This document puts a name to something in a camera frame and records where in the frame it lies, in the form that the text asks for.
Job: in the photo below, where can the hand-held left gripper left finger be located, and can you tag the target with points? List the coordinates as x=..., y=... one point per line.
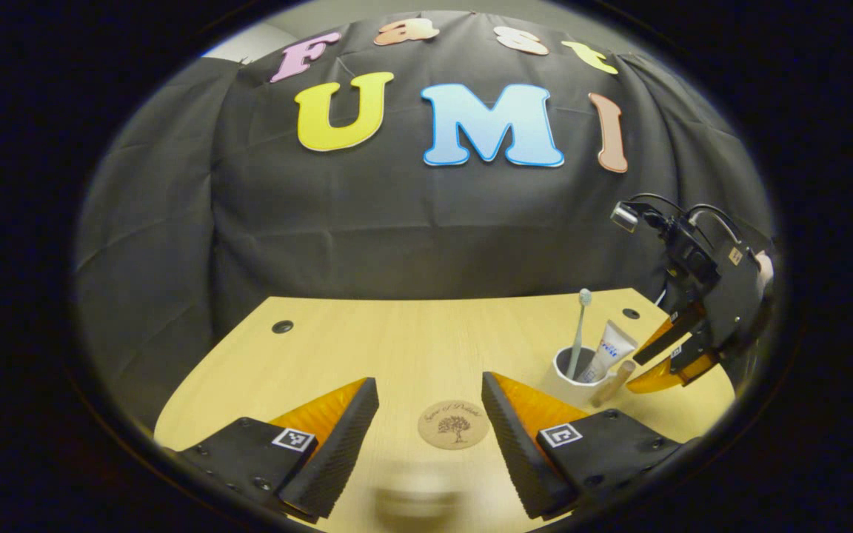
x=345, y=451

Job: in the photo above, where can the white toothpaste tube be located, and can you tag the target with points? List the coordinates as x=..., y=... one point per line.
x=615, y=340

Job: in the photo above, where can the round black desktop hole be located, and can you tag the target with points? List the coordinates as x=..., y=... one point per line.
x=282, y=326
x=631, y=313

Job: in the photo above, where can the wooden desktop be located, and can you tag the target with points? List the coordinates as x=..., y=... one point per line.
x=412, y=348

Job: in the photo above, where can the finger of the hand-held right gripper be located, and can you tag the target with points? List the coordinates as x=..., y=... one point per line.
x=674, y=333
x=682, y=370

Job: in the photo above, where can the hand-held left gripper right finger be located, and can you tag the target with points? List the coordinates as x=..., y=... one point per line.
x=515, y=451

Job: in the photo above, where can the pale blue toothbrush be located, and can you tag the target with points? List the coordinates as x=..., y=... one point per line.
x=584, y=297

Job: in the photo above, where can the round cork coaster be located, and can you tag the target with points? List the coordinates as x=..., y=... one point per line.
x=453, y=426

